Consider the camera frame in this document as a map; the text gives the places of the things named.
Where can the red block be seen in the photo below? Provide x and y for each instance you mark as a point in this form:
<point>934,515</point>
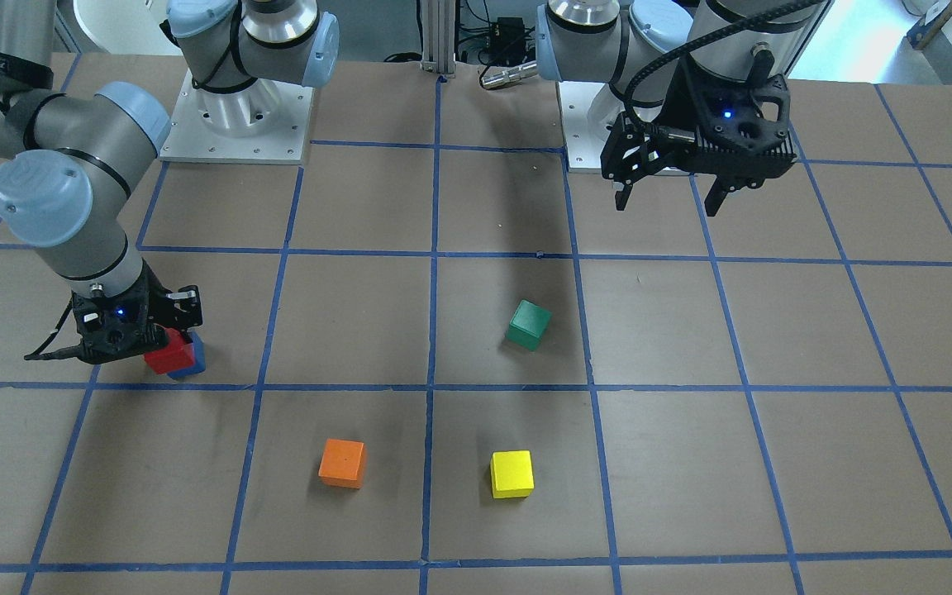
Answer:
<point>175,355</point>

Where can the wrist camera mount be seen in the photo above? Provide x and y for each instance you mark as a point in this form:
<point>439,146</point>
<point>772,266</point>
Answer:
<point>112,330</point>
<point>741,131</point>

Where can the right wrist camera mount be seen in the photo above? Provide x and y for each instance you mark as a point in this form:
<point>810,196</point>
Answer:
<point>112,330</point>

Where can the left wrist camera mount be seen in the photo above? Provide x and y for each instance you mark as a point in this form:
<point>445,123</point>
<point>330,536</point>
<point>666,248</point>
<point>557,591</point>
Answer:
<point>741,131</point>

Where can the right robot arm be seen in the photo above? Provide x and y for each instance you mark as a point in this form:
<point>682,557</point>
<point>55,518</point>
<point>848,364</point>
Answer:
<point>68,165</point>

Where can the blue block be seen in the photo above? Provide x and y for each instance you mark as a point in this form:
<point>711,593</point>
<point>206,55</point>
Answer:
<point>197,354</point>

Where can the yellow block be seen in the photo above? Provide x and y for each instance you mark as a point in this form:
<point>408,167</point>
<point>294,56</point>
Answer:
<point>512,474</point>

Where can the orange block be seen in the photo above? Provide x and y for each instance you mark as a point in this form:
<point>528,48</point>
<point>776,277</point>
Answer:
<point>343,463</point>

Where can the green block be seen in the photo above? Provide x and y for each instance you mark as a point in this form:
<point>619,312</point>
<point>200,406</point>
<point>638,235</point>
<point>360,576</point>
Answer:
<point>527,326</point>

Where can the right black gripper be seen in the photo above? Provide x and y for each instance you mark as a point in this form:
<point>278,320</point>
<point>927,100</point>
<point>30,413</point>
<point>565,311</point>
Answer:
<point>181,303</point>

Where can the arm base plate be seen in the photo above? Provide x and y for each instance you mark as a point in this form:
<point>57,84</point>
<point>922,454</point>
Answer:
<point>587,109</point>
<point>267,123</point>

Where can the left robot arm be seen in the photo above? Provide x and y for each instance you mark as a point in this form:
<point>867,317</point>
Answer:
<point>635,47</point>

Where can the aluminium frame post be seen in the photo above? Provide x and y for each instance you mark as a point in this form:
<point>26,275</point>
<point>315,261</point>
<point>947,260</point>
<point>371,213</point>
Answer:
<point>438,32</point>

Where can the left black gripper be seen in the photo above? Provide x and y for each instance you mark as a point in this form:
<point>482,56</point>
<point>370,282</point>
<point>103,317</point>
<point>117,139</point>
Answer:
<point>685,110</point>

